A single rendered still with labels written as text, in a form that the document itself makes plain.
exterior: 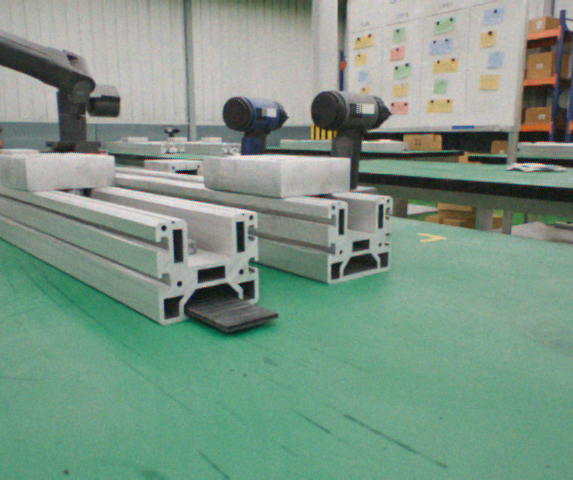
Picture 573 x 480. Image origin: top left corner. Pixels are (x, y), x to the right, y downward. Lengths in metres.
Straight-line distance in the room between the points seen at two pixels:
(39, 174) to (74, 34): 12.05
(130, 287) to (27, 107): 11.93
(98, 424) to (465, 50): 3.58
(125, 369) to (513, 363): 0.26
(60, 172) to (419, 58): 3.44
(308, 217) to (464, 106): 3.18
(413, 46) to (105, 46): 9.61
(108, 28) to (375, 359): 12.71
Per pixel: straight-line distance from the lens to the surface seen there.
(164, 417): 0.33
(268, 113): 1.01
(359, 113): 0.87
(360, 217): 0.63
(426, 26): 4.01
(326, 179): 0.65
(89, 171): 0.77
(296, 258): 0.60
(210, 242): 0.52
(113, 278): 0.54
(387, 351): 0.41
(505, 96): 3.58
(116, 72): 12.96
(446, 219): 4.73
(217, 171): 0.71
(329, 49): 9.24
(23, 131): 12.37
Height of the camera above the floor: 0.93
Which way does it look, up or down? 10 degrees down
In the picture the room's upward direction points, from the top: straight up
